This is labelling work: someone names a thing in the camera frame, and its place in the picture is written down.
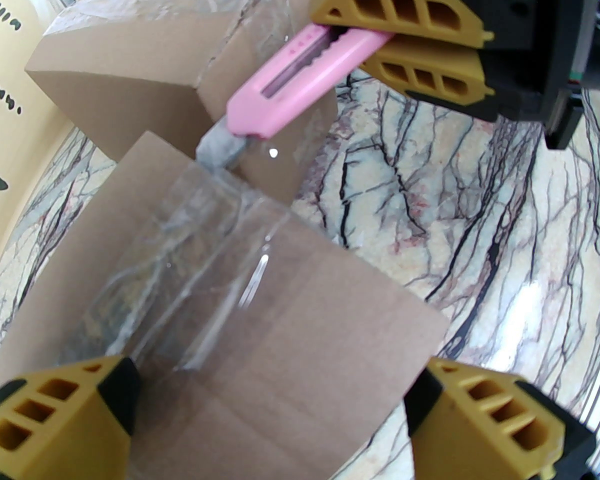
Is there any brown cardboard box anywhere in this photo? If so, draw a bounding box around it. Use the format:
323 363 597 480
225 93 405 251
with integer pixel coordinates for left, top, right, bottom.
0 130 451 480
24 0 340 204

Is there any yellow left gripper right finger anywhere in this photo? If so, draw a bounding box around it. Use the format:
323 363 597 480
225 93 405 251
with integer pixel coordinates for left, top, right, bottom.
405 357 598 480

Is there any pink utility knife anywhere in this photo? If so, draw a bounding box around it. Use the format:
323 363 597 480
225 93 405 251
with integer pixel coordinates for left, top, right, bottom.
195 23 397 175

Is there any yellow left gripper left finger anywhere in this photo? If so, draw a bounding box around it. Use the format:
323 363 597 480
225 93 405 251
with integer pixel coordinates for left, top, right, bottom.
0 354 142 480

